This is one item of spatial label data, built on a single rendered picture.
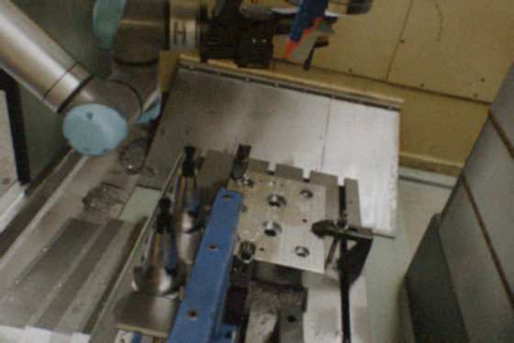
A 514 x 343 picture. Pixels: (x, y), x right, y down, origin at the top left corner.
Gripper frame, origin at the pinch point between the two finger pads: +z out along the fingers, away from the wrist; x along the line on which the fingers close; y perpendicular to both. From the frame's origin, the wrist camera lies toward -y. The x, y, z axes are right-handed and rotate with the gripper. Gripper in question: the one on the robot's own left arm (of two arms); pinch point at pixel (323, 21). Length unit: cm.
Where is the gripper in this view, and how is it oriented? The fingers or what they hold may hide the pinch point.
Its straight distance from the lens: 83.3
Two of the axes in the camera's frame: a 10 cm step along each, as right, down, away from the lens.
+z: 9.8, 0.0, 1.7
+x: 1.4, 5.8, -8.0
